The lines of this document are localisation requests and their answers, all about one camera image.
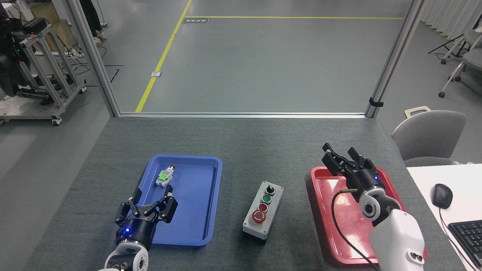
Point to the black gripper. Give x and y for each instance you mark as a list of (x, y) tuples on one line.
[(367, 180), (135, 231)]

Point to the grey control box with buttons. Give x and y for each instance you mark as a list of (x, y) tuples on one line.
[(263, 210)]

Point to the brown cardboard box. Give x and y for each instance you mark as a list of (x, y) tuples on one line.
[(56, 26)]

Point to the blue plastic tray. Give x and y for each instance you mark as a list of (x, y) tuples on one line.
[(196, 199)]

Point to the red plastic tray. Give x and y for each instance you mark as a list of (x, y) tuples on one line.
[(327, 218)]

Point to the grey shell chair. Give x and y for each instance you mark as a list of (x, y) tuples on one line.
[(429, 135)]

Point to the black computer mouse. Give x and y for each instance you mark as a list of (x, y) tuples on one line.
[(441, 195)]

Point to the white desk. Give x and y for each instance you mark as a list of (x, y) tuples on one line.
[(465, 188)]

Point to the silver floor outlet cover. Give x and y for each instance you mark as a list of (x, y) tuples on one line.
[(156, 74)]

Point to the black keyboard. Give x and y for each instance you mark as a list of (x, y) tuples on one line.
[(469, 241)]

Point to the grey office chair on wheels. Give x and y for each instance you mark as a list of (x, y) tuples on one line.
[(472, 37), (472, 60)]

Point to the white curtain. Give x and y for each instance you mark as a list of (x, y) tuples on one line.
[(452, 15)]

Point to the dark floor sign plate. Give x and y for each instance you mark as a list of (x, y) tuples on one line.
[(196, 20)]

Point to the person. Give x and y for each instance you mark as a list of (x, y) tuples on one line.
[(92, 17)]

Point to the small white green push switch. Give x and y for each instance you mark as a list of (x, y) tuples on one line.
[(165, 176)]

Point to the silver table edge rail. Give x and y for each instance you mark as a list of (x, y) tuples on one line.
[(244, 115)]

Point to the silver frame post with clip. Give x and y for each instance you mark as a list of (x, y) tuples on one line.
[(395, 56)]

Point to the aluminium frame cart on wheels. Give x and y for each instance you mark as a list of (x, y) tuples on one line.
[(52, 79)]

